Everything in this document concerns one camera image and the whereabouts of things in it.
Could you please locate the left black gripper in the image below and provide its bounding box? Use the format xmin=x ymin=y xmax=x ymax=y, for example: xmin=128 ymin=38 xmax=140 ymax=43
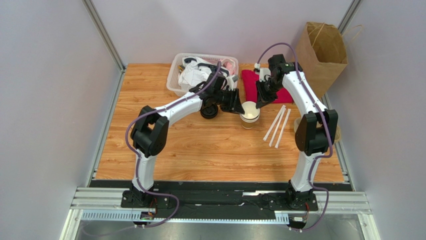
xmin=213 ymin=88 xmax=246 ymax=116

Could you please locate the paper coffee cup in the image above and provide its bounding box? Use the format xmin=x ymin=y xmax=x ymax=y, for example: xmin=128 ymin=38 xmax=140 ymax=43
xmin=239 ymin=101 xmax=261 ymax=130

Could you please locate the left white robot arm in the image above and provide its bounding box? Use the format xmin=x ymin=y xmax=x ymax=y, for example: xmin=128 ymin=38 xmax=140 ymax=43
xmin=121 ymin=72 xmax=245 ymax=208

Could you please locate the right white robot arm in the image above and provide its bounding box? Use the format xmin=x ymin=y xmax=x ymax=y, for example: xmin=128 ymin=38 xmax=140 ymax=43
xmin=254 ymin=54 xmax=338 ymax=209

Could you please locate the white wrapped straw left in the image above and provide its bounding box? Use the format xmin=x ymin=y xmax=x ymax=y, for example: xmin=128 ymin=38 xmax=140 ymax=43
xmin=263 ymin=105 xmax=286 ymax=141

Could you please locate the white wrapped straw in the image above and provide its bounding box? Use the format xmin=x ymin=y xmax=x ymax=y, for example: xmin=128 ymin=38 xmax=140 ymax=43
xmin=269 ymin=105 xmax=286 ymax=147
xmin=274 ymin=109 xmax=291 ymax=149
xmin=263 ymin=105 xmax=286 ymax=141

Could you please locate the white wrapped straw middle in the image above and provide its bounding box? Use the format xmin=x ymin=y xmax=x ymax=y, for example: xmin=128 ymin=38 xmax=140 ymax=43
xmin=269 ymin=105 xmax=286 ymax=147

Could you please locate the red folded cloth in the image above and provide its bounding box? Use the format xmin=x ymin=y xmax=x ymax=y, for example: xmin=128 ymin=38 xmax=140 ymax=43
xmin=241 ymin=70 xmax=293 ymax=104

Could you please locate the black lid on table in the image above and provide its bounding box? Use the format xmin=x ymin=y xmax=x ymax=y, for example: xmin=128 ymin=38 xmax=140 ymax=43
xmin=200 ymin=104 xmax=219 ymax=119

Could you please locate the white wrapped straw right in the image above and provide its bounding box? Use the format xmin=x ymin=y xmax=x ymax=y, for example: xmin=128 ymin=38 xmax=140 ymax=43
xmin=274 ymin=109 xmax=291 ymax=149

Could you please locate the white cloth in basket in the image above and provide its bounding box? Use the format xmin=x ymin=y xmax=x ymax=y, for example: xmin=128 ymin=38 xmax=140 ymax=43
xmin=178 ymin=60 xmax=218 ymax=92

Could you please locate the white plastic basket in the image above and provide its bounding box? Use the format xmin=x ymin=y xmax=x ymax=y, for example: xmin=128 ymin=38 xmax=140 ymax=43
xmin=166 ymin=52 xmax=239 ymax=97

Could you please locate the brown paper bag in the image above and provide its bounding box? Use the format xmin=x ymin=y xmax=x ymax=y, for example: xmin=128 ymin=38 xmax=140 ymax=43
xmin=295 ymin=21 xmax=352 ymax=99

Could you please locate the brown cardboard cup carrier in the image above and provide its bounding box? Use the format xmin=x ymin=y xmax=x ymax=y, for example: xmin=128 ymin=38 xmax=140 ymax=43
xmin=293 ymin=117 xmax=341 ymax=143

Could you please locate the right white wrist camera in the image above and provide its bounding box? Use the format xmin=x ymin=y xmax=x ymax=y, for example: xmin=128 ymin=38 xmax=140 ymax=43
xmin=253 ymin=63 xmax=271 ymax=82

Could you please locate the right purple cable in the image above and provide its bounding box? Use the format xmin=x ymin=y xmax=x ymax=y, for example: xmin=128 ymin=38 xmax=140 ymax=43
xmin=256 ymin=42 xmax=334 ymax=233

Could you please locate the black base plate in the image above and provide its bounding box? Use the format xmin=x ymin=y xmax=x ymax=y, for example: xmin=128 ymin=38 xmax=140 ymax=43
xmin=89 ymin=179 xmax=354 ymax=221

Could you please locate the aluminium frame rail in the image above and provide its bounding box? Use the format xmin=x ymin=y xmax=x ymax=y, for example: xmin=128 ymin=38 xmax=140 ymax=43
xmin=60 ymin=183 xmax=379 ymax=240

